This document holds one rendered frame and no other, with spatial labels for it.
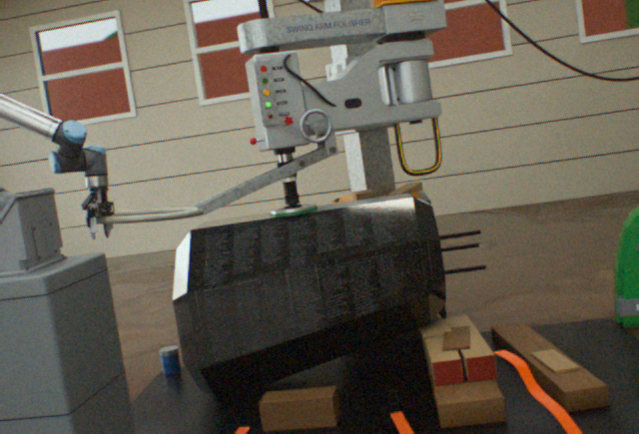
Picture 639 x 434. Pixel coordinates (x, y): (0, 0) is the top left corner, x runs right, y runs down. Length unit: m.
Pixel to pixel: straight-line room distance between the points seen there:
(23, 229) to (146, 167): 7.60
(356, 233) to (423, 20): 1.04
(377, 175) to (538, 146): 5.41
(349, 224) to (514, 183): 6.21
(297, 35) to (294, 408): 1.58
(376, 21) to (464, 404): 1.70
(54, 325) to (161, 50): 7.79
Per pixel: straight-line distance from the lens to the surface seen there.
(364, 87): 3.22
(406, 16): 3.32
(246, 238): 3.08
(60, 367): 2.26
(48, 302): 2.22
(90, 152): 2.93
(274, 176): 3.12
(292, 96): 3.10
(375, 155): 3.91
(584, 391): 2.80
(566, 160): 9.23
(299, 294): 2.97
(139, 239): 10.01
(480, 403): 2.71
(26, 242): 2.31
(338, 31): 3.21
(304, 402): 2.85
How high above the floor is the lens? 1.10
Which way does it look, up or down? 4 degrees down
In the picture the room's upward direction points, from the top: 8 degrees counter-clockwise
